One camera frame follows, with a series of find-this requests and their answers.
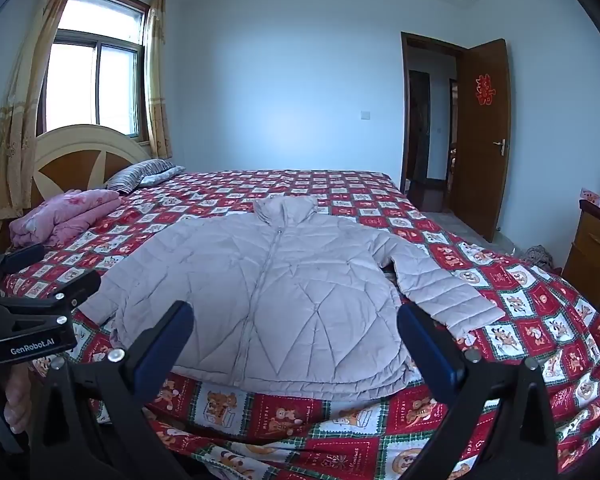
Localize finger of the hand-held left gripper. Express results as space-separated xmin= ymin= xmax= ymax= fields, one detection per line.
xmin=0 ymin=243 xmax=47 ymax=281
xmin=0 ymin=270 xmax=103 ymax=331

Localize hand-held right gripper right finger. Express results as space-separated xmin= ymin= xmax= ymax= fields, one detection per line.
xmin=396 ymin=303 xmax=573 ymax=480

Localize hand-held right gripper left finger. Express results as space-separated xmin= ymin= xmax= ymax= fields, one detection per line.
xmin=30 ymin=300 xmax=196 ymax=480

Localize light grey puffer jacket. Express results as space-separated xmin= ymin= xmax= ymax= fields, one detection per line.
xmin=78 ymin=196 xmax=507 ymax=403

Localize person's left hand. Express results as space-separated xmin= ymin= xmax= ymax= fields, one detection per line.
xmin=3 ymin=360 xmax=34 ymax=428

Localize red checkered printed bed sheet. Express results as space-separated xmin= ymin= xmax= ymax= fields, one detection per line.
xmin=0 ymin=169 xmax=600 ymax=480

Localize pink folded blanket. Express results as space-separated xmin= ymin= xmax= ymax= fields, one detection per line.
xmin=8 ymin=189 xmax=122 ymax=249

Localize wooden headboard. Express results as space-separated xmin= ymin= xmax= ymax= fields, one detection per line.
xmin=0 ymin=124 xmax=153 ymax=256

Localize striped pillow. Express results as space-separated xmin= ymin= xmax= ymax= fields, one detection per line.
xmin=104 ymin=158 xmax=187 ymax=196

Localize dark cloth pile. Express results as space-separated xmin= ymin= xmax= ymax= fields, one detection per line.
xmin=521 ymin=244 xmax=555 ymax=271

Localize wooden dresser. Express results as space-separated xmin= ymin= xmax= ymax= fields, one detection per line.
xmin=561 ymin=199 xmax=600 ymax=286

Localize window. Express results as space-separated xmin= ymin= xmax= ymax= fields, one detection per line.
xmin=36 ymin=0 xmax=152 ymax=142

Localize brown wooden door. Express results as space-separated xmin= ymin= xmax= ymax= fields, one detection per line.
xmin=453 ymin=38 xmax=512 ymax=243

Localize red paper door decoration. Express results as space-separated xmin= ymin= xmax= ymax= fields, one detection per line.
xmin=474 ymin=73 xmax=496 ymax=107

